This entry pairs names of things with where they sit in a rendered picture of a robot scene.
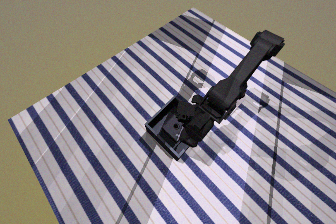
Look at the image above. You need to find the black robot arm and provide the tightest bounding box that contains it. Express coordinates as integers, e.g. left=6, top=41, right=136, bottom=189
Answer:
left=175, top=30, right=285, bottom=142

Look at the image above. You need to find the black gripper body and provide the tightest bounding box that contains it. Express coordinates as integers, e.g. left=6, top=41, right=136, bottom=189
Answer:
left=179, top=94, right=208, bottom=147

